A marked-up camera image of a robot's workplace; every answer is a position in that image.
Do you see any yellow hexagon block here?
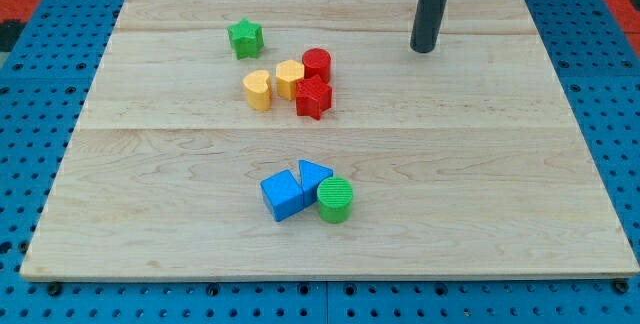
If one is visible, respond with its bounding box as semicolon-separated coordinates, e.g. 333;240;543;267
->
276;60;305;100

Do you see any blue cube block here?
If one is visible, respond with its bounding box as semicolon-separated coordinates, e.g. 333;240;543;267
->
260;170;305;222

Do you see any red star block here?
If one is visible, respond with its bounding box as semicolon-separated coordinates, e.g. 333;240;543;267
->
295;75;333;120

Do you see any green cylinder block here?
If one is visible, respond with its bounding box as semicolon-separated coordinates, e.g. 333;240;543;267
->
316;176;354;224

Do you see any green star block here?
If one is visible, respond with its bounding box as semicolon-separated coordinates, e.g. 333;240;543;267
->
227;18;264;60

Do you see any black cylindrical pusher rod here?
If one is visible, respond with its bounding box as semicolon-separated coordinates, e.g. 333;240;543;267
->
410;0;447;53

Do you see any blue triangle block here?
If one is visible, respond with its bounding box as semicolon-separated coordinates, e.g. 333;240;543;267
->
299;160;334;207

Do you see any red cylinder block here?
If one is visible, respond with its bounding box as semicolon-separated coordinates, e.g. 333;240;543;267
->
302;48;332;83

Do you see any light wooden board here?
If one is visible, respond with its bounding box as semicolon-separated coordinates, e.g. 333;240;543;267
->
20;0;639;282

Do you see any yellow heart block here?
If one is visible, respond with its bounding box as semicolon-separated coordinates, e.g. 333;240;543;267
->
242;70;272;111

